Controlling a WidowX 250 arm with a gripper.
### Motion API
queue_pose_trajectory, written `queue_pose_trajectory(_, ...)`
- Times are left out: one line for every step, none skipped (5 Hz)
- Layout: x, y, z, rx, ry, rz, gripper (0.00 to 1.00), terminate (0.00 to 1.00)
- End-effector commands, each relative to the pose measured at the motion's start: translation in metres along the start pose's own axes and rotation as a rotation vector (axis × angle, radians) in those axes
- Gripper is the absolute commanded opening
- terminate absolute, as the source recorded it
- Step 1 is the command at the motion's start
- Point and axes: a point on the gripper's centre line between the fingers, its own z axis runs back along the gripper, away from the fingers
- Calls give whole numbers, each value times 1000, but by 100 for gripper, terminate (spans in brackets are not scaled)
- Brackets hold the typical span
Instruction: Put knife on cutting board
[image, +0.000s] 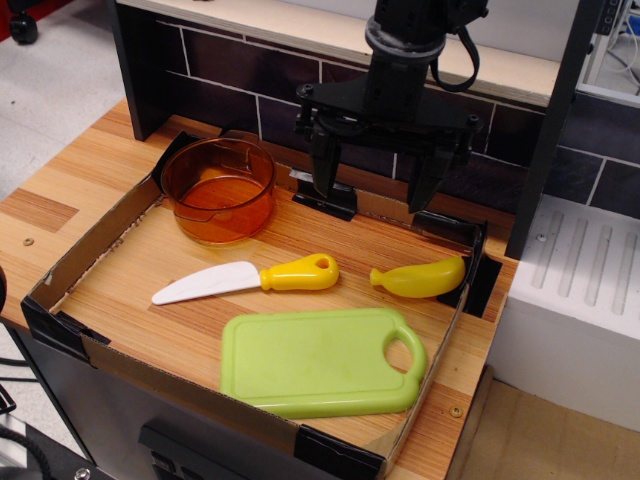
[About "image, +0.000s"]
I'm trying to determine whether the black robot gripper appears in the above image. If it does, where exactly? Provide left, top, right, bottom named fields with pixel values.
left=296, top=15, right=482, bottom=213

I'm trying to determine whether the yellow handled white toy knife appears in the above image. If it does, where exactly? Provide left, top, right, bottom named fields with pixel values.
left=151, top=254, right=340, bottom=306

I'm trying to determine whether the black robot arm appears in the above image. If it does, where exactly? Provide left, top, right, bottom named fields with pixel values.
left=295, top=1, right=488, bottom=213

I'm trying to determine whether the cardboard fence with black tape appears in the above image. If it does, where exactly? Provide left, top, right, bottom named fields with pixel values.
left=23, top=128, right=516, bottom=479

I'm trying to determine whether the green plastic cutting board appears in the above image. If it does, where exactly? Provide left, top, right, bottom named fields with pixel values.
left=219, top=308, right=428, bottom=419

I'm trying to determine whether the yellow toy banana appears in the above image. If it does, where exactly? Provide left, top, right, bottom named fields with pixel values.
left=369, top=256, right=466, bottom=299

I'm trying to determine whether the orange transparent plastic pot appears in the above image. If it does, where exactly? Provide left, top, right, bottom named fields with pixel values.
left=160, top=138, right=276, bottom=244

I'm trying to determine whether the dark tile toy backsplash shelf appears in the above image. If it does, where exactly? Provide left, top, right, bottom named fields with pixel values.
left=105, top=0, right=609, bottom=260

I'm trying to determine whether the white toy sink drainer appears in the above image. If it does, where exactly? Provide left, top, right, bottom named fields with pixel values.
left=488, top=196, right=639, bottom=430

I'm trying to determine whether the black caster wheel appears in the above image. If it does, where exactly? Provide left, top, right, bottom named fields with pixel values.
left=9, top=11, right=38, bottom=45

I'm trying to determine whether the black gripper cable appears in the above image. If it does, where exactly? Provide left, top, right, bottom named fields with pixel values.
left=428, top=24, right=482, bottom=92

